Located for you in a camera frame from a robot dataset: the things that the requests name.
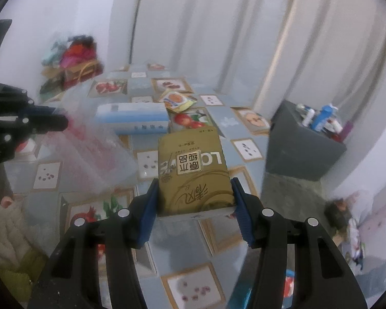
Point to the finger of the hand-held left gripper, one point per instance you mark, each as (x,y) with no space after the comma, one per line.
(22,128)
(19,103)

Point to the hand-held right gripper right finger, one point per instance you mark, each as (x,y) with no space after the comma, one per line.
(243,215)

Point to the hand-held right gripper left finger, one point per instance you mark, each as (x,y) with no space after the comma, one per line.
(146,219)

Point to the gold tissue pack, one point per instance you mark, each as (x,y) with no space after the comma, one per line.
(193,167)

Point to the clear plastic bag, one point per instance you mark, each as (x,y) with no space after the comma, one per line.
(90,154)

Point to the red gift bag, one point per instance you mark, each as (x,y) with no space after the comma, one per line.
(80,75)

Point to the colourful wrapped bundle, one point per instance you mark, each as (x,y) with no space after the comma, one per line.
(74,50)

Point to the person's white fleece jacket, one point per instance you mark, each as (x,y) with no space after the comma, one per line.
(6,231)

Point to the red and blue packet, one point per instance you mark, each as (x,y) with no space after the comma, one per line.
(289,283)

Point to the grey cabinet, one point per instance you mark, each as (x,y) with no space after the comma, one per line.
(296,148)

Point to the dark bundle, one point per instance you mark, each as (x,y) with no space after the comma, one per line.
(337,215)

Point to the white and blue tissue pack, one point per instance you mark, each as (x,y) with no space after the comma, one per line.
(132,116)

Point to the white bottle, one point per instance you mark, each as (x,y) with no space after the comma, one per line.
(307,116)

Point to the yellow snack packet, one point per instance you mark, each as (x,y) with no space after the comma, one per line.
(177,100)

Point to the blue bottle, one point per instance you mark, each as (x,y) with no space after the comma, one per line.
(325,116)

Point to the white pink print cloth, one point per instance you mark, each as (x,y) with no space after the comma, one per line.
(376,231)

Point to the purple box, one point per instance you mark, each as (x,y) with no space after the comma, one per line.
(347,128)

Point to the white curtain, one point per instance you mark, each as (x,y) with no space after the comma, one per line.
(212,22)

